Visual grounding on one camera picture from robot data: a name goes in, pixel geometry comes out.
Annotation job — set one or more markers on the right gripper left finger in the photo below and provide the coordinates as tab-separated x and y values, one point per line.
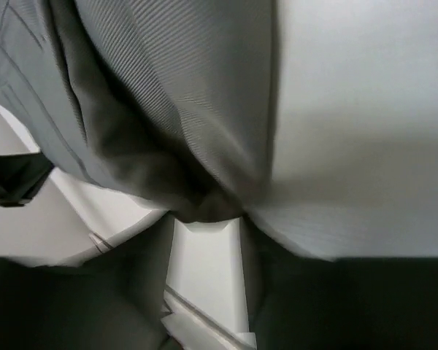
111	301

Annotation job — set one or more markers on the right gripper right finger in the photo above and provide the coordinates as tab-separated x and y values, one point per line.
297	302

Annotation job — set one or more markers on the grey pleated skirt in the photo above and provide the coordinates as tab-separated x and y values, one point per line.
170	101

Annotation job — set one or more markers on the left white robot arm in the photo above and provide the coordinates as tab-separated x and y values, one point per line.
22	177

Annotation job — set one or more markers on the aluminium table frame rail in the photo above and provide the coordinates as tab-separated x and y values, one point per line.
219	318

